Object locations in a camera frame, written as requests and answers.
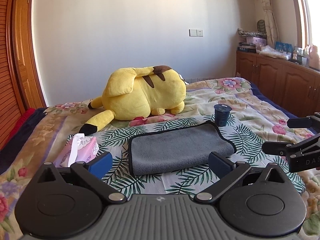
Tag purple and grey towel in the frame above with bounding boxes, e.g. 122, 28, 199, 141
128, 121, 236, 176

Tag pink tissue box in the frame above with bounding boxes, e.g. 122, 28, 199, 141
53, 133, 99, 167

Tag wooden low cabinet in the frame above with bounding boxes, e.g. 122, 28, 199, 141
236, 51, 319, 117

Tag dark blue cup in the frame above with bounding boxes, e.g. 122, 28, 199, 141
214, 104, 232, 127

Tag palm leaf print cloth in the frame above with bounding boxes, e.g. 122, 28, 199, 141
67, 113, 307, 196

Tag red blanket at bedside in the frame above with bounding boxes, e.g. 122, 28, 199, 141
5, 108, 36, 144

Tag yellow Pikachu plush toy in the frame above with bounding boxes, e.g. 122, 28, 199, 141
79, 65, 186, 135

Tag clutter on cabinet top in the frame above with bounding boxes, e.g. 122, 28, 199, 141
238, 20, 319, 71

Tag wooden louvered wardrobe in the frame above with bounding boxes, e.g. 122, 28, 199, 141
1, 0, 46, 146

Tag floral curtain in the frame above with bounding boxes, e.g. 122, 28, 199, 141
260, 0, 279, 47

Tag white wall socket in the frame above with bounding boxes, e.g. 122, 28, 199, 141
189, 29, 203, 37

